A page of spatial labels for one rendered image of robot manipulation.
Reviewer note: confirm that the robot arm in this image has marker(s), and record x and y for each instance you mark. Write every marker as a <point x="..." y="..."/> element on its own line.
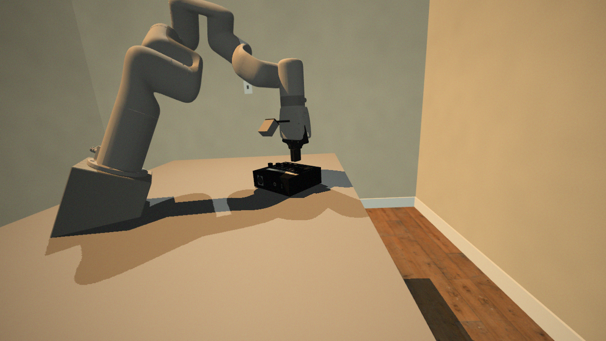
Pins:
<point x="166" y="63"/>

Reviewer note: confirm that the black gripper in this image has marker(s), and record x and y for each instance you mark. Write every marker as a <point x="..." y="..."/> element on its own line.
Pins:
<point x="296" y="132"/>

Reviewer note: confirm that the black lighting desk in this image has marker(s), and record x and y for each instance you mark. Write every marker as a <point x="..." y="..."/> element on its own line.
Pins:
<point x="287" y="178"/>

